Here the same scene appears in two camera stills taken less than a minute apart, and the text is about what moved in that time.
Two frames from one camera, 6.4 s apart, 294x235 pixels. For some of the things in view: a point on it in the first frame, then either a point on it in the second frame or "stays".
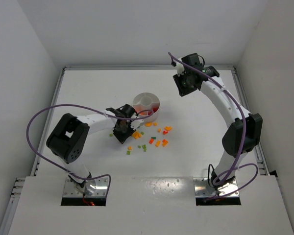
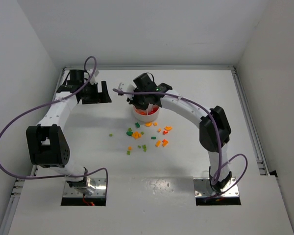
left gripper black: x=124 y=132 → x=96 y=93
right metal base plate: x=202 y=189 stays
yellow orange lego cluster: x=136 y=135 stays
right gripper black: x=184 y=83 → x=142 y=103
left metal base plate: x=93 y=188 stays
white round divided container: x=147 y=101 stays
